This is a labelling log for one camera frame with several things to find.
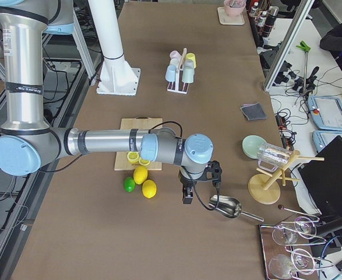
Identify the yellow cup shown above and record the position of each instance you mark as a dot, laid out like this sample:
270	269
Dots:
192	57

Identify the yellow lemon near board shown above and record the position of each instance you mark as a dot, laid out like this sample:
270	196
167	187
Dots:
140	175

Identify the pink plastic cup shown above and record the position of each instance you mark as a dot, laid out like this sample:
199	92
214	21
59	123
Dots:
175	55

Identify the pink bowl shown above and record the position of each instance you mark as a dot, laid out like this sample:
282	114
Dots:
234	8

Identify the teach pendant upper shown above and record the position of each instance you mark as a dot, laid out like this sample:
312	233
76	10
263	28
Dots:
326	112

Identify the lemon slice lower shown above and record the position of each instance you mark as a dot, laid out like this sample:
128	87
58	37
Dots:
144	162

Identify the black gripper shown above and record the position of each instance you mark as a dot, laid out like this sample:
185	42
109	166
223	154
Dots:
186	181

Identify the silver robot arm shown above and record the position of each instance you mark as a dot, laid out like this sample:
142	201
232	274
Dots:
28	142

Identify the white tray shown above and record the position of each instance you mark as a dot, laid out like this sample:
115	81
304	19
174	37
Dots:
225	19

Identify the clear glass mug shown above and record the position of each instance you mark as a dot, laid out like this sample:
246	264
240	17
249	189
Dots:
270	157

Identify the cream white cup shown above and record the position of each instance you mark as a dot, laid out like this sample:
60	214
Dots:
174	61

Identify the black monitor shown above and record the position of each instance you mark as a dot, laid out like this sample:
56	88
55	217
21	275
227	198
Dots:
323	179

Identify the teach pendant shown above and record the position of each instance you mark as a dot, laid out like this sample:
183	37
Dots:
326	112
322	138

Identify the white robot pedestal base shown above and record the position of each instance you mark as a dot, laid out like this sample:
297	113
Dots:
117	77

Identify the wooden mug tree stand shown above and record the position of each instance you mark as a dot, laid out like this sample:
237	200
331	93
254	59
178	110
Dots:
264	188

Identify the light blue cup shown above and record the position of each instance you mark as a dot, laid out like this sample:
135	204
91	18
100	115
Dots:
170	74

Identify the grey folded cloth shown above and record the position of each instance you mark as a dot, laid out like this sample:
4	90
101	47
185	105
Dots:
253	112

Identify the bamboo cutting board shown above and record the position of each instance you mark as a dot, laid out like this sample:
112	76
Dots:
142	123

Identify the green bowl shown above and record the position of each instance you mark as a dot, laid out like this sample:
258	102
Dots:
251	145

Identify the grey cup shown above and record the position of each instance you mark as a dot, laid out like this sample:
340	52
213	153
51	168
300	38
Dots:
188	63

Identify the yellow lemon far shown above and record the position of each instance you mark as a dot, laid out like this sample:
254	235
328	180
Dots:
149	188

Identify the lemon slice upper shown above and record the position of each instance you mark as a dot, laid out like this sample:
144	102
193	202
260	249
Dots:
133	157

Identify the wine glass rack tray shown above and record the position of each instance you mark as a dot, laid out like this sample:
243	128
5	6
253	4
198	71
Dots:
286	249

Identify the green lime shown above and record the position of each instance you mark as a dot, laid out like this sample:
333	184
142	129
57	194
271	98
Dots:
129	184

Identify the metal scoop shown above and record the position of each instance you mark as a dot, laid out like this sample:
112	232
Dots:
231	207

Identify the white wire cup rack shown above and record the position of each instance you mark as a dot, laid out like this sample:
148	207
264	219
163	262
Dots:
178	86

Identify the lemon slice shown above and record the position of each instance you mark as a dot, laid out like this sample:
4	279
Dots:
133	157
144	162

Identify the teach pendant lower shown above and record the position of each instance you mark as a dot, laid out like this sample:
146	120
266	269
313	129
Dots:
322	138

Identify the mint green cup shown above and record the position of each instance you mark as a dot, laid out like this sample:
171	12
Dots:
188	75

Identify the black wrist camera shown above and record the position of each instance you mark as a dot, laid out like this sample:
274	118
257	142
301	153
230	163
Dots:
213	173

